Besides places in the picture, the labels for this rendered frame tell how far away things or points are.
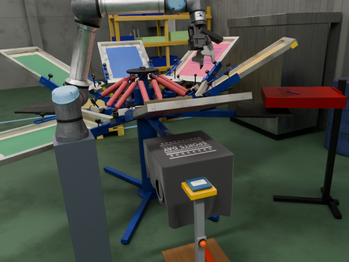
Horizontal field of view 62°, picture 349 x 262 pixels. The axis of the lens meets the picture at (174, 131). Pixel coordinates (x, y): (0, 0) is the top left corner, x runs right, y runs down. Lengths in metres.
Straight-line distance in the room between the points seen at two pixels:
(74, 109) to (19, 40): 10.20
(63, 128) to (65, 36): 10.22
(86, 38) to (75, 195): 0.74
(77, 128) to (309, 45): 3.86
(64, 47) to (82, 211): 10.25
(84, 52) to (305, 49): 3.66
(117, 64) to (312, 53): 2.78
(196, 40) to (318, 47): 3.59
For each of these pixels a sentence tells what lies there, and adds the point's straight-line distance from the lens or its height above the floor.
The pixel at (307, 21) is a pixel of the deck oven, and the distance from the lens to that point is 4.59.
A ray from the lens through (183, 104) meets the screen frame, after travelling 1.46.
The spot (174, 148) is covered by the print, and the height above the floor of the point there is 0.95.
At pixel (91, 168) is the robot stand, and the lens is 1.44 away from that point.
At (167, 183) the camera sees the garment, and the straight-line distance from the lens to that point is 1.65.
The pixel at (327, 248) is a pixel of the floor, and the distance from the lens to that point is 2.72.
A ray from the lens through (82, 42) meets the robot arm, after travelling 1.46.
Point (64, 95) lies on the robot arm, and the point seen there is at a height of 1.41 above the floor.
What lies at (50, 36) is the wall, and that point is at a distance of 11.52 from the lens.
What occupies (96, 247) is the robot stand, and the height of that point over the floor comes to 0.61.
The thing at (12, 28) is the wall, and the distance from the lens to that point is 11.54.
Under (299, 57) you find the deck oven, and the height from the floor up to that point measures 1.22.
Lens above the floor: 1.65
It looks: 19 degrees down
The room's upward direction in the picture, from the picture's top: 3 degrees counter-clockwise
